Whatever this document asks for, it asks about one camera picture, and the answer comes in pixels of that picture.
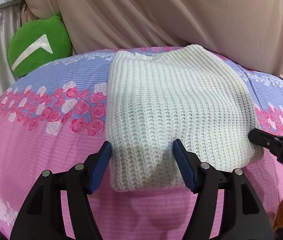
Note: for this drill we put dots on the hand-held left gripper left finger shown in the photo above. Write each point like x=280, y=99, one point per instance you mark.
x=101, y=167

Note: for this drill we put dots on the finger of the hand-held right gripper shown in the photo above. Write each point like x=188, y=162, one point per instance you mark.
x=281, y=147

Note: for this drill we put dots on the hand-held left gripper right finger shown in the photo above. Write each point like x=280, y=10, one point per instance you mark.
x=184, y=167

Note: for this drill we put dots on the white red navy knit sweater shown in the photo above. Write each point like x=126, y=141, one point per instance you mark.
x=176, y=105

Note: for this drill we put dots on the pink blue floral bed sheet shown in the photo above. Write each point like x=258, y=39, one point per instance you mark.
x=44, y=150

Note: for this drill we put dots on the green pillow with white mark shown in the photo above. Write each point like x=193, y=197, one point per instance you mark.
x=31, y=35

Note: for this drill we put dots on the beige draped cloth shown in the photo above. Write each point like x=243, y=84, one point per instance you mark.
x=156, y=12

